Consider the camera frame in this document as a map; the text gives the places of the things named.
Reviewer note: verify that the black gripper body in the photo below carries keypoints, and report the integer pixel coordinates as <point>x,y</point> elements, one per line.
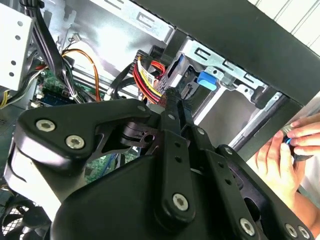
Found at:
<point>112,207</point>

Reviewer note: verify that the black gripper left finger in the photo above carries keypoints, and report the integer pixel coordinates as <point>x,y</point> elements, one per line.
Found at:
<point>100,112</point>

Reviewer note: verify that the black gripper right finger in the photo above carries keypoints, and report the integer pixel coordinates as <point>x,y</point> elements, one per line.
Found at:
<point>217,170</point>

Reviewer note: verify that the round black blue-ringed tool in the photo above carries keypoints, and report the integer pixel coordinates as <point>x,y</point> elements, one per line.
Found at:
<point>287,140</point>

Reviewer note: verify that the hard disk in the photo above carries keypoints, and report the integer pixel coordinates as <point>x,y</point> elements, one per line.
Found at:
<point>207,81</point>

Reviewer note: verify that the person's left hand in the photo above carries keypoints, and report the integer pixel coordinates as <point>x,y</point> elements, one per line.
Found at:
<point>277,170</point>

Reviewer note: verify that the person's right hand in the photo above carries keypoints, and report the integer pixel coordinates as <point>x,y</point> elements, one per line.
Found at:
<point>307,135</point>

